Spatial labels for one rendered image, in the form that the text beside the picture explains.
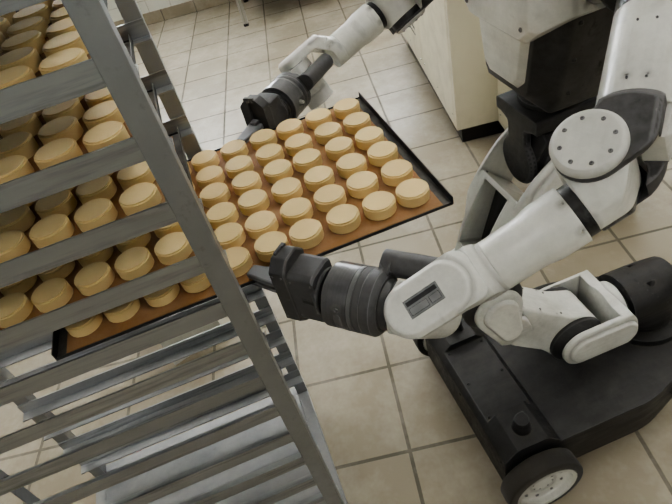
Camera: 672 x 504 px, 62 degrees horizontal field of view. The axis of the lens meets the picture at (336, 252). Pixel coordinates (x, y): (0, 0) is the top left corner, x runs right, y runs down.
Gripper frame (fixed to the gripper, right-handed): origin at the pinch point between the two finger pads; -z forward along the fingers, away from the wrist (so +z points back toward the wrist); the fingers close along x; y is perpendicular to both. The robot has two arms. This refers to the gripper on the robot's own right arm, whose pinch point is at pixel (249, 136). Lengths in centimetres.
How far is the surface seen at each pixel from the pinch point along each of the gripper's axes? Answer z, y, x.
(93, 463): -50, -49, -75
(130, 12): -7.6, -8.4, 27.8
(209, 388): -24, -24, -66
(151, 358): -29, -29, -47
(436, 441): -2, 30, -98
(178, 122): -8.0, -8.3, 7.5
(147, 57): -8.0, -8.7, 20.3
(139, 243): -37.6, 7.8, 7.2
